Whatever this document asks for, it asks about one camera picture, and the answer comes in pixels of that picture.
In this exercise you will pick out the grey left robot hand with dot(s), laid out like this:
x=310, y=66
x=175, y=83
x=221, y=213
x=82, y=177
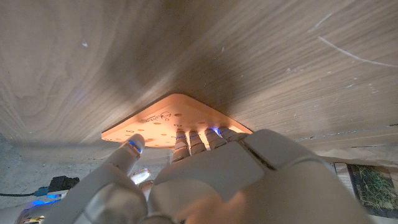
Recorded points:
x=233, y=177

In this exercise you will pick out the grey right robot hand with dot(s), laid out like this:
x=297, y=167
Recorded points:
x=141, y=179

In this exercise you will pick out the orange peg board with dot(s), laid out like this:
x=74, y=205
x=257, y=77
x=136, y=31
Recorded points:
x=168, y=124

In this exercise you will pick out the printed fabric backdrop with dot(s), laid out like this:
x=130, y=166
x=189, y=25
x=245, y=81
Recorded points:
x=373, y=186

